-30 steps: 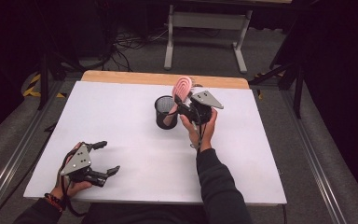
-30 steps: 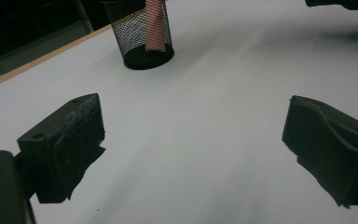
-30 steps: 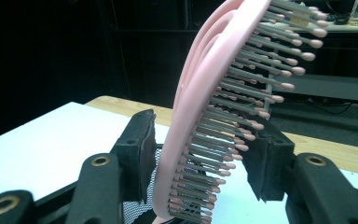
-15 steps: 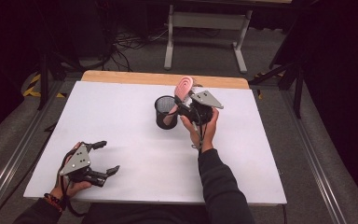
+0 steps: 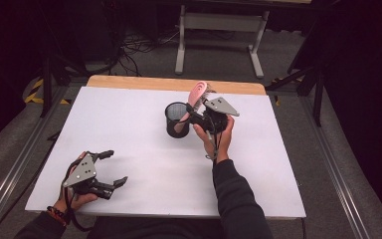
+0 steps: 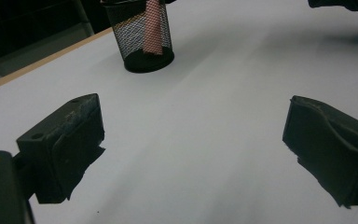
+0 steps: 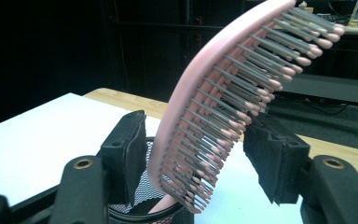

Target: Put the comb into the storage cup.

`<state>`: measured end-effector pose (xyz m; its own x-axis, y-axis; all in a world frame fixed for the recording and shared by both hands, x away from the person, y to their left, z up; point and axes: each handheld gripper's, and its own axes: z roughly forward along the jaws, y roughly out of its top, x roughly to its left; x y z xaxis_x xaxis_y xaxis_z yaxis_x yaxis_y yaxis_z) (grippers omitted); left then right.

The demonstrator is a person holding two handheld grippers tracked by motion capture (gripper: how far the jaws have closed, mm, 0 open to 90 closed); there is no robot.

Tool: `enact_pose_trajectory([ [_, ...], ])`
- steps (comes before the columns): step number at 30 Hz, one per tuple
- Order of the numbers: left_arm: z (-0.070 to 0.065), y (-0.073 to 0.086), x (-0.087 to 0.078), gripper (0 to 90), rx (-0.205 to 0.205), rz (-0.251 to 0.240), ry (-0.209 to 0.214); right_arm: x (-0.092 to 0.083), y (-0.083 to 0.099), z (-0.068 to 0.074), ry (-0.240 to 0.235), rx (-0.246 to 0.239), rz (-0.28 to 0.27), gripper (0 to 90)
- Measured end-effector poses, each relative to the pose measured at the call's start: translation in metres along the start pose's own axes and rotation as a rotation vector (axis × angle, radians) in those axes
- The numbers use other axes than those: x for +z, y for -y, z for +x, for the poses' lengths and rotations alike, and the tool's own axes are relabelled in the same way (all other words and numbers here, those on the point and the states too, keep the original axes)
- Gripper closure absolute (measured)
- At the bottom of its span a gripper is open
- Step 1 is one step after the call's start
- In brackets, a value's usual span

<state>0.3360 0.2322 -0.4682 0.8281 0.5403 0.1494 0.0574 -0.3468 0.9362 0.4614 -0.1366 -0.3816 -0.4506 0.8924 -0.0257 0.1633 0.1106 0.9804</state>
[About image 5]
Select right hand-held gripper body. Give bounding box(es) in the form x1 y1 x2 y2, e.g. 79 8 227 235
198 96 241 135

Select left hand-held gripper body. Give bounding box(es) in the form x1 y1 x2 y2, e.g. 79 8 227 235
62 160 116 201

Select pink hairbrush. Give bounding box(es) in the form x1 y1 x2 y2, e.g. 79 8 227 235
173 81 214 134

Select black mesh pen cup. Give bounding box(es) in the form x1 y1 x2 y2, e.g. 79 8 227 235
164 101 192 139

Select person's right hand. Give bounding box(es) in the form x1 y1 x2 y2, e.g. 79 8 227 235
192 116 236 164

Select white table cover board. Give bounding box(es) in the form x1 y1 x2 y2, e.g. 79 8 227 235
24 86 307 220

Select wooden table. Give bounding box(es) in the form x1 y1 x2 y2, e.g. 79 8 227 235
86 75 268 97

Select person's dark-clothed torso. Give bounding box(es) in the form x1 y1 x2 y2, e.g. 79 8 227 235
86 217 226 239

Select yellow black hazard tape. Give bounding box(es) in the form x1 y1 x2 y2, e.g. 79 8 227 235
271 77 282 108
24 78 72 106

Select black metal stand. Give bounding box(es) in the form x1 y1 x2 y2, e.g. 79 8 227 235
265 61 326 127
39 54 92 120

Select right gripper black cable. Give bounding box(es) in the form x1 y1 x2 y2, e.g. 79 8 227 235
205 127 224 161

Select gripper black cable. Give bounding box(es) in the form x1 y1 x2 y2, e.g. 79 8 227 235
205 127 224 161
59 158 96 233

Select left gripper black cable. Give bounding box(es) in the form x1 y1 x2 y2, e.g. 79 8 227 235
59 158 96 233

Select beaded wrist bracelet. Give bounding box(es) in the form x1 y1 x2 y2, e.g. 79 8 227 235
46 205 70 227

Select aluminium floor rail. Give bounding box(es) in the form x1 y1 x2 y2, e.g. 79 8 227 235
298 95 372 239
0 85 70 235

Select bundle of floor cables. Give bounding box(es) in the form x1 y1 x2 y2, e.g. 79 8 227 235
89 28 237 78

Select white metal table frame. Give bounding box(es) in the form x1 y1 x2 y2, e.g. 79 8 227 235
174 4 271 80

